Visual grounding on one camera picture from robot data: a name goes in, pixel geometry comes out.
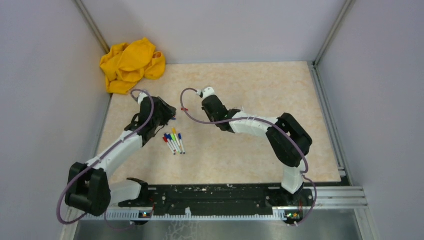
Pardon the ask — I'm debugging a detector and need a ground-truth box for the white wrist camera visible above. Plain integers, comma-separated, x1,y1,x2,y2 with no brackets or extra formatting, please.
136,91,149,105
197,86,215,99

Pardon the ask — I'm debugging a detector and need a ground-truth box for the aluminium frame rail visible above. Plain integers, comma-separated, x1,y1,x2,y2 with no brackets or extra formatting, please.
312,186,368,210

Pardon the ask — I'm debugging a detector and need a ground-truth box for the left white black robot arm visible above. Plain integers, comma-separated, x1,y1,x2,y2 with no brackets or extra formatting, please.
64,96,177,217

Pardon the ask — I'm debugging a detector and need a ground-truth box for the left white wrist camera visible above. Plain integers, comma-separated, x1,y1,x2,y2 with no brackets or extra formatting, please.
136,91,149,105

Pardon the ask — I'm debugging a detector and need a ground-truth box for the yellow crumpled cloth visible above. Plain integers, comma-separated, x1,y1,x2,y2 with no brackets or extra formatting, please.
99,37,166,95

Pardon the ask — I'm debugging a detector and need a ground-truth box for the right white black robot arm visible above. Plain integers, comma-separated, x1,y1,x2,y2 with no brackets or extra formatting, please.
201,94,313,206

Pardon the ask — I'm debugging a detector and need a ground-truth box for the green cap marker pen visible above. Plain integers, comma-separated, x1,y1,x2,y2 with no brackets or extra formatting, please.
170,133,183,154

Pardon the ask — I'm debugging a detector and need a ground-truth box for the purple cable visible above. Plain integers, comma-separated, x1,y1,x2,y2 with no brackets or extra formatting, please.
179,87,318,227
56,88,155,232

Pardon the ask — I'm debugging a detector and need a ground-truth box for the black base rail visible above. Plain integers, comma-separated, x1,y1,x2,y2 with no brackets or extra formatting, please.
118,182,316,218

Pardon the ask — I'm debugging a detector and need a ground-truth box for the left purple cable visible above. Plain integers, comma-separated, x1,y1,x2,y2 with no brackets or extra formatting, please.
56,88,155,232

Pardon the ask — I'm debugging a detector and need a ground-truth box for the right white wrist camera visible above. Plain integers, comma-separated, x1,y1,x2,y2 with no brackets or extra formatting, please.
197,86,215,99

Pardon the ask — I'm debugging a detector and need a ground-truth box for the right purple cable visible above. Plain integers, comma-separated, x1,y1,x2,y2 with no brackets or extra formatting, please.
179,87,318,227

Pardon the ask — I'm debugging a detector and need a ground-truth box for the yellow cap marker pen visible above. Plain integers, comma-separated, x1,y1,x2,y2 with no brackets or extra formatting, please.
171,127,182,149

